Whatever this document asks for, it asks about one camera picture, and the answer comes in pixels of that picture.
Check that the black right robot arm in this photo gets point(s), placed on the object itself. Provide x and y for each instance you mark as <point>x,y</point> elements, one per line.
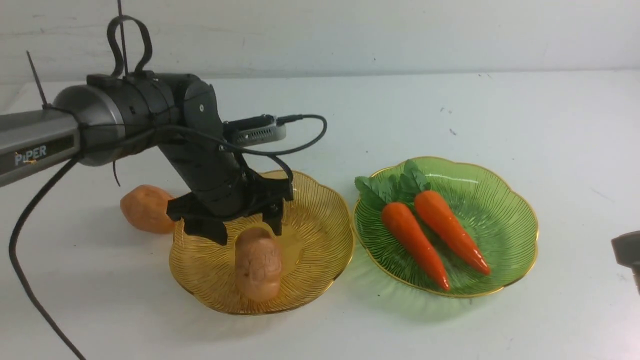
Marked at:
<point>626,249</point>

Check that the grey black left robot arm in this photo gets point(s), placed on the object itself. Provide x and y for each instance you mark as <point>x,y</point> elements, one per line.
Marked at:
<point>107,119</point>

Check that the green ribbed plastic plate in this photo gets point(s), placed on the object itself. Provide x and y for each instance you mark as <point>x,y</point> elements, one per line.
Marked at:
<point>500,222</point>

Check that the toy potato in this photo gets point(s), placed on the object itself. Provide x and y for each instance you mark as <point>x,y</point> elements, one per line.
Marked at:
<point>145,209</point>
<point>258,264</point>

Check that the toy carrot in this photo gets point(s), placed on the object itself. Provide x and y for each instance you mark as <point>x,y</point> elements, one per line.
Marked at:
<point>437,215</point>
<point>412,235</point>

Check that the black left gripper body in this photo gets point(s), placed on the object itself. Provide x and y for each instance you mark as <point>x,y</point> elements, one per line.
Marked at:
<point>227,193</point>

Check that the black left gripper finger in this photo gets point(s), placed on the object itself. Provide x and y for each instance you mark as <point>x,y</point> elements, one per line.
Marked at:
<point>272,214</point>
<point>209,229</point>

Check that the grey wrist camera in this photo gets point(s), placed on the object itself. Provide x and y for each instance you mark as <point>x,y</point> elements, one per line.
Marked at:
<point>253,131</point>

